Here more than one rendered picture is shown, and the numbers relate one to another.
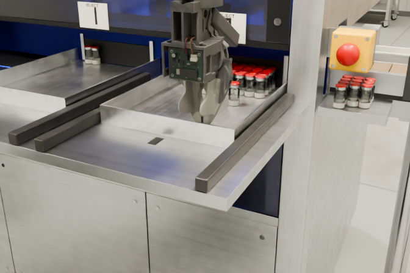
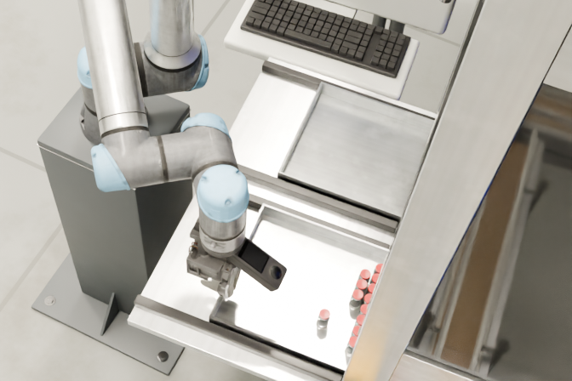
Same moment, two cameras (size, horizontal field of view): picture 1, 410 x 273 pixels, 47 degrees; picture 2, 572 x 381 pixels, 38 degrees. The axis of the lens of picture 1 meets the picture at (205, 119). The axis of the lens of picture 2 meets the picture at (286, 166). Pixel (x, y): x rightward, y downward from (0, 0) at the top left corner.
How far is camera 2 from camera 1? 1.44 m
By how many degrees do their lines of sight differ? 66
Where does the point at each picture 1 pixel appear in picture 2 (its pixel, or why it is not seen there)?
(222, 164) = (159, 311)
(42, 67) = (408, 120)
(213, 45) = (202, 265)
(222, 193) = (134, 317)
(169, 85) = (374, 254)
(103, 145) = not seen: hidden behind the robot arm
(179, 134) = not seen: hidden behind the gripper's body
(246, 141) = (203, 329)
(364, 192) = not seen: outside the picture
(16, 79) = (370, 109)
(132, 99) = (306, 225)
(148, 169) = (171, 264)
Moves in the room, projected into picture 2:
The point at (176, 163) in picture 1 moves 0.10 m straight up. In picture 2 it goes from (182, 281) to (180, 257)
